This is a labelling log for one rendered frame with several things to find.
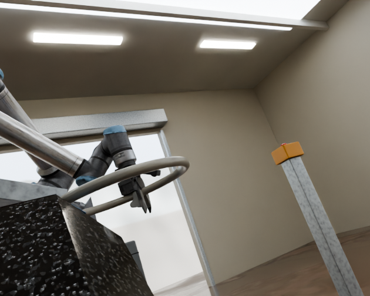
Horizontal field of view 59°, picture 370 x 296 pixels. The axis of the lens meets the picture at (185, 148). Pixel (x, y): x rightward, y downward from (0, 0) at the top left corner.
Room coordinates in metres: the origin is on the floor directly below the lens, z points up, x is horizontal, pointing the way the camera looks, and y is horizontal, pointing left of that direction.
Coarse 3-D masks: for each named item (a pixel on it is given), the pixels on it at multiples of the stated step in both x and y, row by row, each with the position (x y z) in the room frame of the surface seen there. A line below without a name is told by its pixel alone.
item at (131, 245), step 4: (132, 240) 1.56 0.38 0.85; (128, 244) 1.54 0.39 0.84; (132, 244) 1.55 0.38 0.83; (128, 248) 1.54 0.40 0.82; (132, 248) 1.55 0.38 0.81; (136, 248) 1.56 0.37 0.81; (132, 252) 1.54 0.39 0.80; (136, 252) 1.55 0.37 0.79; (132, 256) 1.54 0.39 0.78; (136, 256) 1.55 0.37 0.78; (136, 260) 1.55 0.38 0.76; (140, 260) 1.56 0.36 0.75; (140, 264) 1.56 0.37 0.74; (140, 268) 1.55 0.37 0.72; (144, 276) 1.56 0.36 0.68
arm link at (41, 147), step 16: (0, 112) 1.09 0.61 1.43; (0, 128) 1.09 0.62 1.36; (16, 128) 1.11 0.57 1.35; (16, 144) 1.14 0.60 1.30; (32, 144) 1.14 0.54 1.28; (48, 144) 1.17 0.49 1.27; (48, 160) 1.19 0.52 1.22; (64, 160) 1.20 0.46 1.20; (80, 160) 1.23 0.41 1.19; (96, 160) 1.27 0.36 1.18; (80, 176) 1.23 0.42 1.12; (96, 176) 1.26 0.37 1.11
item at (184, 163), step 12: (180, 156) 0.96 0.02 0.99; (132, 168) 0.82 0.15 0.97; (144, 168) 0.84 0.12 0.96; (156, 168) 0.86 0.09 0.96; (180, 168) 1.09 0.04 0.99; (96, 180) 0.80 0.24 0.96; (108, 180) 0.80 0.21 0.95; (120, 180) 0.82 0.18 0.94; (168, 180) 1.20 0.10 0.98; (72, 192) 0.81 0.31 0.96; (84, 192) 0.81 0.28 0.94; (144, 192) 1.26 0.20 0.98; (108, 204) 1.23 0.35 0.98; (120, 204) 1.26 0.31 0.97
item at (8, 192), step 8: (0, 184) 0.72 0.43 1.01; (8, 184) 0.73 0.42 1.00; (16, 184) 0.75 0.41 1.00; (24, 184) 0.76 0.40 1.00; (32, 184) 0.77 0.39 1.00; (0, 192) 0.72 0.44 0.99; (8, 192) 0.73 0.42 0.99; (16, 192) 0.74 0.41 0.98; (24, 192) 0.76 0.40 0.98; (32, 192) 0.77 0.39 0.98; (40, 192) 0.79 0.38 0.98; (48, 192) 0.80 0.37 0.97; (56, 192) 0.82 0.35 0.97; (64, 192) 0.83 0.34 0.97; (0, 200) 0.73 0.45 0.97; (8, 200) 0.73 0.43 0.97; (16, 200) 0.74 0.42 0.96; (24, 200) 0.75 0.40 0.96
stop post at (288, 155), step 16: (288, 144) 1.79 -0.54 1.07; (288, 160) 1.81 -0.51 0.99; (288, 176) 1.86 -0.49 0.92; (304, 176) 1.82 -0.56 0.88; (304, 192) 1.80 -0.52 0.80; (304, 208) 1.85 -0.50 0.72; (320, 208) 1.83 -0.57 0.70; (320, 224) 1.81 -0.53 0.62; (320, 240) 1.84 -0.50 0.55; (336, 240) 1.83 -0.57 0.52; (336, 256) 1.81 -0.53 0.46; (336, 272) 1.82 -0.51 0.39; (352, 272) 1.83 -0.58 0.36; (336, 288) 1.87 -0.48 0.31; (352, 288) 1.81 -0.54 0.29
